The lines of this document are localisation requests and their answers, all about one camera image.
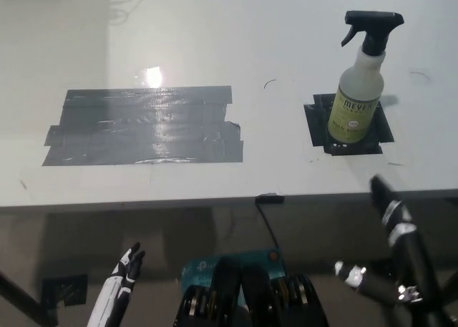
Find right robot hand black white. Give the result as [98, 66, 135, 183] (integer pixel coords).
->
[333, 174, 448, 327]

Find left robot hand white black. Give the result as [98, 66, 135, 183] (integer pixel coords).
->
[85, 241, 147, 327]

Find teal router box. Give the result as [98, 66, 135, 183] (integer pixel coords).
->
[180, 247, 288, 306]

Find white cable loops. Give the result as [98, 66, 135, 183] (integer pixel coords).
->
[108, 0, 151, 24]

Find dark diagonal table leg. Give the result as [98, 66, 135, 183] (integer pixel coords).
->
[0, 268, 59, 327]

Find spray bottle green label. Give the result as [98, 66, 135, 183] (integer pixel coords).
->
[327, 10, 405, 142]

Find black cable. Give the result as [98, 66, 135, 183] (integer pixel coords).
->
[255, 200, 281, 250]

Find grey duct tape patch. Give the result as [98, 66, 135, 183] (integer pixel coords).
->
[41, 85, 245, 167]

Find black tape square marker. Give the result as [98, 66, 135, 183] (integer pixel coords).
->
[303, 93, 395, 156]

